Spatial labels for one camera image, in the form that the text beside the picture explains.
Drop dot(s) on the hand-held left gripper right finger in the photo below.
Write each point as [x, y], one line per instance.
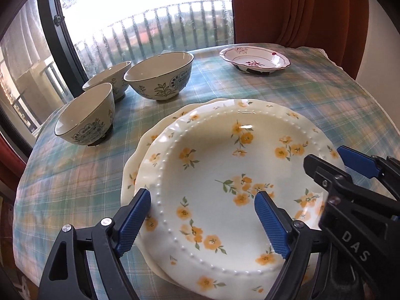
[272, 222]

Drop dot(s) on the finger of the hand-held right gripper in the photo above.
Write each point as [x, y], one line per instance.
[322, 172]
[359, 162]

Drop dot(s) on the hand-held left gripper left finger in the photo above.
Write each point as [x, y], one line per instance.
[132, 222]

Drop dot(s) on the yellow floral beaded plate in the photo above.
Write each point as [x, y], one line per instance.
[215, 162]

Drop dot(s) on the large leaf-patterned ceramic bowl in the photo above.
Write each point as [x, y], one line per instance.
[162, 78]

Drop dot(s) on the yellow floral scalloped plate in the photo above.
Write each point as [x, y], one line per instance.
[135, 168]

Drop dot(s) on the plaid pastel tablecloth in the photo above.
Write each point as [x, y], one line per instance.
[297, 97]

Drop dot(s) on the small leaf-patterned ceramic bowl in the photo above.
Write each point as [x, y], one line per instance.
[115, 81]
[84, 118]

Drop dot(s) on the small red-trimmed white dish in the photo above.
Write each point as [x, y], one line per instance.
[254, 57]

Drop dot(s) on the rust orange curtain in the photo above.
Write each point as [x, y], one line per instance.
[281, 9]
[9, 159]

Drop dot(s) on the balcony metal railing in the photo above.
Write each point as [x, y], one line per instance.
[162, 28]

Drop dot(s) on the hanging white garment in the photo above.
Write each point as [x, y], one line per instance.
[25, 37]

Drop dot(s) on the black window frame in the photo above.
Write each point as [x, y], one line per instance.
[53, 43]

